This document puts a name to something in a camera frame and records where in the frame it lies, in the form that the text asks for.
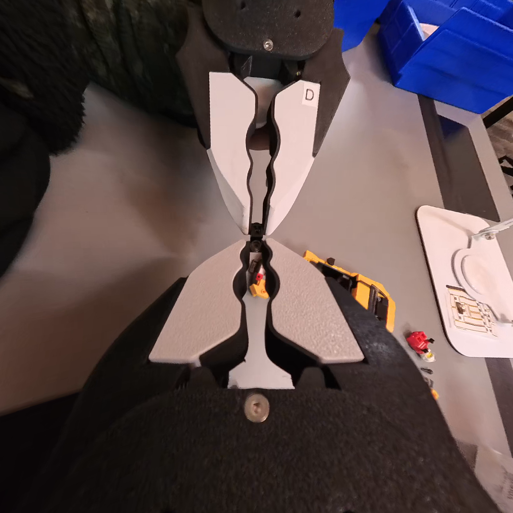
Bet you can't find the white sticker sheet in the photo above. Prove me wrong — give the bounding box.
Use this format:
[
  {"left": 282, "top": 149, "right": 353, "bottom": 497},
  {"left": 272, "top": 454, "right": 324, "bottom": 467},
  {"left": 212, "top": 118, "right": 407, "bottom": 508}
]
[{"left": 446, "top": 284, "right": 499, "bottom": 338}]

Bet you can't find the blue plastic bin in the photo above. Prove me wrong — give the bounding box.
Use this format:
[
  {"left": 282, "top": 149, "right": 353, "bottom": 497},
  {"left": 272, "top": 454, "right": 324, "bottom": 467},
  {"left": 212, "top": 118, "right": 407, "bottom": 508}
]
[
  {"left": 379, "top": 0, "right": 513, "bottom": 115},
  {"left": 333, "top": 0, "right": 381, "bottom": 52}
]

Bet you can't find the person's left forearm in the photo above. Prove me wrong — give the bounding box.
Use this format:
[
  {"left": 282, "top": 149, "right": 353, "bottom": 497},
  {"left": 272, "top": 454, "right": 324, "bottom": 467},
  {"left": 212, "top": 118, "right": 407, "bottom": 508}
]
[{"left": 80, "top": 0, "right": 201, "bottom": 127}]

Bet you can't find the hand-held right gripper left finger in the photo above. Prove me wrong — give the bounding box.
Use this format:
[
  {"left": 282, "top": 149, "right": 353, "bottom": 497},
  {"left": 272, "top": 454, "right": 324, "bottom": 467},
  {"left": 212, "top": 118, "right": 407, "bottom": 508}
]
[{"left": 149, "top": 240, "right": 251, "bottom": 387}]

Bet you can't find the red lego piece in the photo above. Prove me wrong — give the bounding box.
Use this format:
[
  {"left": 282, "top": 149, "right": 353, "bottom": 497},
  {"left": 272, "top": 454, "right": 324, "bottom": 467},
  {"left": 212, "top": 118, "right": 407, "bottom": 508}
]
[{"left": 406, "top": 331, "right": 436, "bottom": 363}]

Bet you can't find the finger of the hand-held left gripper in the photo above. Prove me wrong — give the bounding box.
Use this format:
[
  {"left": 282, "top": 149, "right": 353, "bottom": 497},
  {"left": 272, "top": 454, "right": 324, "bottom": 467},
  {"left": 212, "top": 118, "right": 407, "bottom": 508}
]
[
  {"left": 208, "top": 72, "right": 258, "bottom": 234},
  {"left": 262, "top": 81, "right": 322, "bottom": 236}
]

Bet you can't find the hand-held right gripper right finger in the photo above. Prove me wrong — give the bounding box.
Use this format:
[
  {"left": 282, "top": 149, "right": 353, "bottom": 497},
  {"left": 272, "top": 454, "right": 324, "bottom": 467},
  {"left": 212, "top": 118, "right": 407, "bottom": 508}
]
[{"left": 265, "top": 239, "right": 364, "bottom": 388}]

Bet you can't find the white booklet stand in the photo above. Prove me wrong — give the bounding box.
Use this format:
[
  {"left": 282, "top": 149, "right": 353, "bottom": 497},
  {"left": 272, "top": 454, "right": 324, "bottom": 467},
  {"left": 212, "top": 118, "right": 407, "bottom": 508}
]
[{"left": 415, "top": 205, "right": 513, "bottom": 358}]

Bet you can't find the yellow lego car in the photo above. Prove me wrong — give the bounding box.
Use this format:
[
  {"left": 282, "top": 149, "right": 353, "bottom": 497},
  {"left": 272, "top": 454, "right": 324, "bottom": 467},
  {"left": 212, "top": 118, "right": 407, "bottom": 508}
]
[{"left": 248, "top": 250, "right": 397, "bottom": 333}]

